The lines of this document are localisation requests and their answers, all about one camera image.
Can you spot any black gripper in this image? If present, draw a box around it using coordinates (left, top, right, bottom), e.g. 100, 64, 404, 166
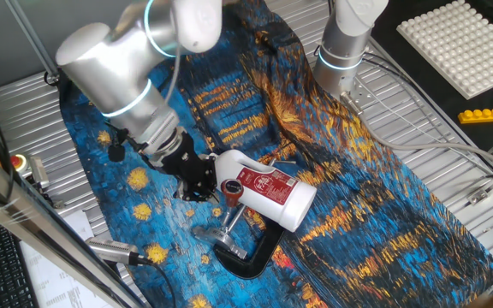
162, 132, 219, 204

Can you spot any silver metal lever base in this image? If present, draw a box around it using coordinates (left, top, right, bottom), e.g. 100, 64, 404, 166
191, 224, 248, 261

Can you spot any black C-clamp with screw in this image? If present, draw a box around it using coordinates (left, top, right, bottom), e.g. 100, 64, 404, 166
211, 158, 298, 281

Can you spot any white bottle with red label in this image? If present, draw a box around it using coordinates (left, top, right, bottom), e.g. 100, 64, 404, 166
211, 148, 318, 234

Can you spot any starry night painted cloth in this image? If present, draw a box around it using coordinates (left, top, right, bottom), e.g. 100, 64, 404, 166
57, 0, 493, 308

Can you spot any printed paper sheet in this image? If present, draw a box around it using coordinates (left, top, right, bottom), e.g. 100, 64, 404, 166
18, 209, 117, 308

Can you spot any red emergency stop button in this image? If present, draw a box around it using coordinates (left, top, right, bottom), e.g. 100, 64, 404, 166
9, 153, 32, 176

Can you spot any black table mat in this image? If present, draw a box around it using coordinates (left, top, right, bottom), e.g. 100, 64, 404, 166
368, 0, 493, 153

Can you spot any yellow toy brick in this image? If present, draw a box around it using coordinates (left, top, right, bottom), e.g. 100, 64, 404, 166
457, 107, 493, 125

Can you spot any white studded baseplate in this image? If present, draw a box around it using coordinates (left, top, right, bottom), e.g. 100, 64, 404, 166
395, 0, 493, 101

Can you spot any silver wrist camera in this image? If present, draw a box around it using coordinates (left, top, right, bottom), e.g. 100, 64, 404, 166
142, 121, 180, 156

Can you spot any black cable with bulky plug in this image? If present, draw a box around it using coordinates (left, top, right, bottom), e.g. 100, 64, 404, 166
104, 121, 156, 172

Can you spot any black camera cable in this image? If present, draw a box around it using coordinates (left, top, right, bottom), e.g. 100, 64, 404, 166
137, 255, 177, 308

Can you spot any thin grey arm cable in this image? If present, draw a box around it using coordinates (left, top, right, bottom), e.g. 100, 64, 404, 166
163, 40, 183, 106

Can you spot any silver camera with ridged body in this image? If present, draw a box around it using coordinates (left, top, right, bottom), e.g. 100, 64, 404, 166
85, 237, 141, 266

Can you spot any aluminium frame bar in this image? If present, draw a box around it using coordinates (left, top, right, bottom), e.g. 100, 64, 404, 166
0, 140, 149, 308

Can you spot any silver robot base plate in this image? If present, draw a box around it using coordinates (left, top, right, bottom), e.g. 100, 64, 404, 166
339, 76, 376, 115

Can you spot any thick grey robot cable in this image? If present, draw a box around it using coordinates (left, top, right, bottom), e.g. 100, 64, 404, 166
340, 92, 493, 176

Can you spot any grey metal post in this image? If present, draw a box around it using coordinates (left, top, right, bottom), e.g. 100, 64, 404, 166
5, 0, 59, 80

